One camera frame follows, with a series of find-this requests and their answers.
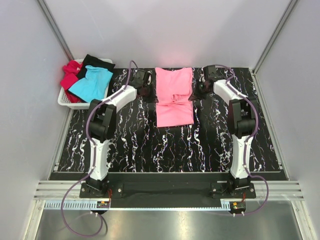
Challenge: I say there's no pink t shirt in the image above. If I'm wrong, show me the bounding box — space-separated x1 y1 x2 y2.
155 67 194 128

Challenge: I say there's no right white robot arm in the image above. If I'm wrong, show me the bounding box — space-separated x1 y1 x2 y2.
189 65 259 199

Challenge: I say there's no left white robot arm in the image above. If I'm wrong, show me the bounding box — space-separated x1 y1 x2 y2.
85 69 156 198

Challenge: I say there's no cyan t shirt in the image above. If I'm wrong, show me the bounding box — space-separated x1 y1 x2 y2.
68 65 113 103

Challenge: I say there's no black t shirt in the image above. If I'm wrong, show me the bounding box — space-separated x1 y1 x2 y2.
76 54 116 80

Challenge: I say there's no red t shirt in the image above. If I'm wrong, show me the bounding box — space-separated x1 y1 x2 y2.
60 60 82 104

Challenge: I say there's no white plastic basket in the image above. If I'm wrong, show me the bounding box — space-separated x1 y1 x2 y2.
57 58 114 109

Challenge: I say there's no right control board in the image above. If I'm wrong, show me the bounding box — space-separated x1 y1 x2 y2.
231 201 246 210

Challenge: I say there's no control board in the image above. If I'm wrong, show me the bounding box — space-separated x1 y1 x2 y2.
231 201 246 210
96 200 110 209

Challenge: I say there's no left control board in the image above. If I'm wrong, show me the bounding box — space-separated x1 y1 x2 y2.
96 200 110 209

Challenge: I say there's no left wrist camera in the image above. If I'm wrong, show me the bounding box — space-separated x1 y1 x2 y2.
146 71 152 85

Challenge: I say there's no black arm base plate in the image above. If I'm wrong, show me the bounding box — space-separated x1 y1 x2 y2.
79 172 257 209

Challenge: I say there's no aluminium frame rail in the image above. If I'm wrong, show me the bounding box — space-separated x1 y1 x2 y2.
34 180 304 201

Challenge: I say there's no white slotted cable duct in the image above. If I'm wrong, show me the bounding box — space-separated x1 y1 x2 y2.
44 200 109 211

